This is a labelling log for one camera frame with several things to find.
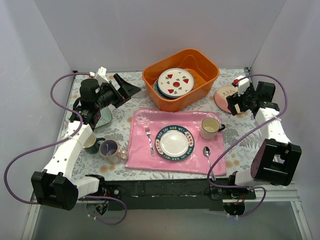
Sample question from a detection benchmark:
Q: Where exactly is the pink bottom plate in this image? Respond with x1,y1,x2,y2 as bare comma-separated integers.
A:
214,84,238,114

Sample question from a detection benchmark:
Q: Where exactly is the dark red cream plate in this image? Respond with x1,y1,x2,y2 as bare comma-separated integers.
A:
153,80,174,100

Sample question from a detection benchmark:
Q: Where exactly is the white watermelon pattern plate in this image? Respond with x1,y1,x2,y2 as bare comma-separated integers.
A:
154,78,194,100

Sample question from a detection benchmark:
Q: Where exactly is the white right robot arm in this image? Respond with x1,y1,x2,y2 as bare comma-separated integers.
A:
226,78,302,199

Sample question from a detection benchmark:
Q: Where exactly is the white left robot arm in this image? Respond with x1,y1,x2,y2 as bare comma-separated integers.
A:
31,73,141,211

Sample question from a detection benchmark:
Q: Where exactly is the orange plastic bin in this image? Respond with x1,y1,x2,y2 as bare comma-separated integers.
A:
142,48,220,112

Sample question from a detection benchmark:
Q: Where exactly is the green rectangular ceramic plate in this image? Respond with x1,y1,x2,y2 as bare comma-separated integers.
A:
95,107,113,129

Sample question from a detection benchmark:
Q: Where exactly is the beige enamel mug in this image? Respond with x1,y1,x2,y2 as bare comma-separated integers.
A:
200,117,226,140

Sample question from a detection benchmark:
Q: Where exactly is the silver fork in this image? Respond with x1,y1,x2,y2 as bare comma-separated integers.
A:
145,127,155,156

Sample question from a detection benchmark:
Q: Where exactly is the silver spoon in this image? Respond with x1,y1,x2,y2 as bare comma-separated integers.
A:
203,146,216,181

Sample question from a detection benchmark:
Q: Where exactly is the dark green mug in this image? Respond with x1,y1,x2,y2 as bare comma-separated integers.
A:
83,133,106,154

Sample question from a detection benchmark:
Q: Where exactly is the pink purple ceramic mug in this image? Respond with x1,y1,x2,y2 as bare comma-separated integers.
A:
99,139,129,165

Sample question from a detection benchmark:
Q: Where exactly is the pink satin placemat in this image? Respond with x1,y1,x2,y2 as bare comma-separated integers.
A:
125,107,225,175

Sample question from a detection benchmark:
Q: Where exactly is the green rimmed white plate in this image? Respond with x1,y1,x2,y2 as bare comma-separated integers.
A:
155,125,195,162

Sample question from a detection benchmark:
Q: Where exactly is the wooden handled metal spatula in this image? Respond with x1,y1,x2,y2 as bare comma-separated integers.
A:
132,87,146,99

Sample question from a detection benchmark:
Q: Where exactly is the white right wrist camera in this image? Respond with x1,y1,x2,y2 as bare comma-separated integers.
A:
232,75,250,96

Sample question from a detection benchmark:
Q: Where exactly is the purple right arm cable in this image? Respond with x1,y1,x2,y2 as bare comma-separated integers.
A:
207,73,288,218

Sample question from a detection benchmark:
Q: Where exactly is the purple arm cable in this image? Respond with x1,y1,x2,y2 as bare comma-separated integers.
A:
3,72,128,226
207,73,288,218

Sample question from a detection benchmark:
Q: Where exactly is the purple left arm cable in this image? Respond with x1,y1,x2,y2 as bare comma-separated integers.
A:
3,72,128,226

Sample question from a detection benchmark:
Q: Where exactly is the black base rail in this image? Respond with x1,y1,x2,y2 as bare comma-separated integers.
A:
32,174,298,213

